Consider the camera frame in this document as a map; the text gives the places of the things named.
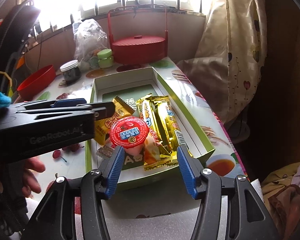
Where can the cream patterned curtain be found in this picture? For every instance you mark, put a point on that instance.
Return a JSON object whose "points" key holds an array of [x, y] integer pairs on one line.
{"points": [[226, 67]]}

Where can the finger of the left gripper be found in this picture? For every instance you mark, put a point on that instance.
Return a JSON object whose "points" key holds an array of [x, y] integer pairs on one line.
{"points": [[103, 110], [69, 102]]}

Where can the red jelly cup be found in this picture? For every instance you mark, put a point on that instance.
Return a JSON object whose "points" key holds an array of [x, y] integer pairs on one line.
{"points": [[130, 133]]}

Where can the yellow candy packet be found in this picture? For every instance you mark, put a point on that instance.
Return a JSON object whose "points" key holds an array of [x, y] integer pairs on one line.
{"points": [[102, 127]]}

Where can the left human hand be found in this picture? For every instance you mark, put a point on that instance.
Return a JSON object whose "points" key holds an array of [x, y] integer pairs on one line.
{"points": [[30, 182]]}

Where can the red lidded basket with handle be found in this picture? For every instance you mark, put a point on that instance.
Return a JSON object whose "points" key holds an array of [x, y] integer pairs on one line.
{"points": [[138, 49]]}

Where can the gold long snack bar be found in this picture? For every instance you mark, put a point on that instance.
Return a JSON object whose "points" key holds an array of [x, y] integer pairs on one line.
{"points": [[169, 128]]}

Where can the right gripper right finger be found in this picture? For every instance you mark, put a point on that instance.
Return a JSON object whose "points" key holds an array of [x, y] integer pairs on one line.
{"points": [[190, 169]]}

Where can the silver red sesame candy bar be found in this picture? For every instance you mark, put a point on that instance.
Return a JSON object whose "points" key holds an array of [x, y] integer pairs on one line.
{"points": [[105, 151]]}

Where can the gold orange snack bar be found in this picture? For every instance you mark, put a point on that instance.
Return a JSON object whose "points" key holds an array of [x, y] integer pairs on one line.
{"points": [[155, 153]]}

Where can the glass jar with white lid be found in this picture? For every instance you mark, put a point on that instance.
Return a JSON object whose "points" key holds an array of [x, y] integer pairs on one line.
{"points": [[71, 72]]}

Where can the red oval plastic bowl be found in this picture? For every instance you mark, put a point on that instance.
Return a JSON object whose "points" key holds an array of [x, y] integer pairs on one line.
{"points": [[36, 82]]}

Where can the green stacked small jars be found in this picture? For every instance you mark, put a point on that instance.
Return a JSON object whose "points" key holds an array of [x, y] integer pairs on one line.
{"points": [[105, 58]]}

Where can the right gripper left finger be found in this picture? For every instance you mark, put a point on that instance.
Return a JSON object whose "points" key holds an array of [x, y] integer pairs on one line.
{"points": [[111, 170]]}

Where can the green white cardboard box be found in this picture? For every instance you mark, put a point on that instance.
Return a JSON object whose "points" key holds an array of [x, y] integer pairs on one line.
{"points": [[130, 86]]}

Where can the small round teal tin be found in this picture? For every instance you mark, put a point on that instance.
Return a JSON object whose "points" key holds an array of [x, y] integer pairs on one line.
{"points": [[93, 62]]}

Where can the clear crumpled plastic bag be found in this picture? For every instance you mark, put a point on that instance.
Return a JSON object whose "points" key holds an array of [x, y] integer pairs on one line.
{"points": [[88, 37]]}

